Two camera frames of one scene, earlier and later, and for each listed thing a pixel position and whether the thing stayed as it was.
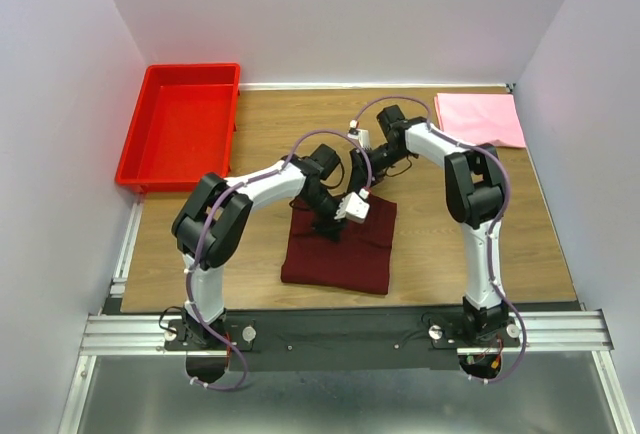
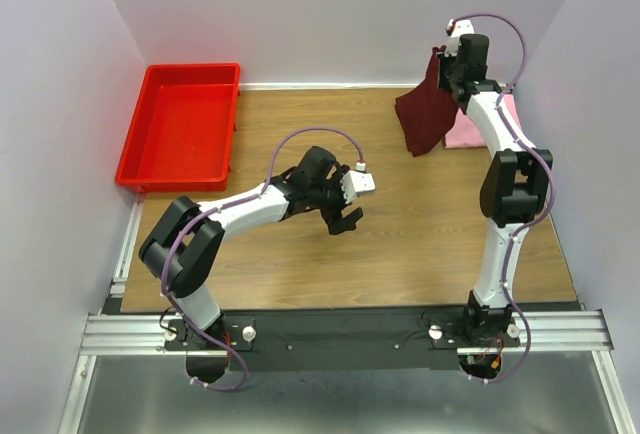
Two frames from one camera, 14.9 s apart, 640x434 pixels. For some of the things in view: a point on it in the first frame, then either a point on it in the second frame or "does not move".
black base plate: [343, 340] does not move
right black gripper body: [381, 158] -> [448, 72]
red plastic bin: [183, 128] does not move
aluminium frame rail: [144, 335] does not move
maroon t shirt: [358, 261] -> [426, 111]
